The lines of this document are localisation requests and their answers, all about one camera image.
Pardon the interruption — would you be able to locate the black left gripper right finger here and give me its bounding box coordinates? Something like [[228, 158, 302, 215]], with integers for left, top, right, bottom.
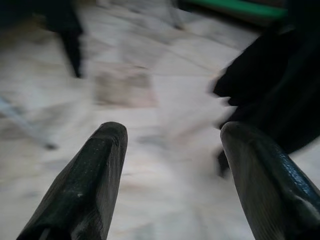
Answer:
[[220, 121, 320, 240]]

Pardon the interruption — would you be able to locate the black T-shirt with logo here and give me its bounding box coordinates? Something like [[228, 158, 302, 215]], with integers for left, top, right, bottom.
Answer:
[[212, 14, 320, 156], [0, 0, 85, 79]]

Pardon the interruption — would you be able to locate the green plastic hanger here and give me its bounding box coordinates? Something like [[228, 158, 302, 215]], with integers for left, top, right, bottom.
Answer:
[[178, 0, 288, 20]]

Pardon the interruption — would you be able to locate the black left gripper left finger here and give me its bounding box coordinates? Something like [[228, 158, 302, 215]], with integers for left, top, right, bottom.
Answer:
[[16, 121, 129, 240]]

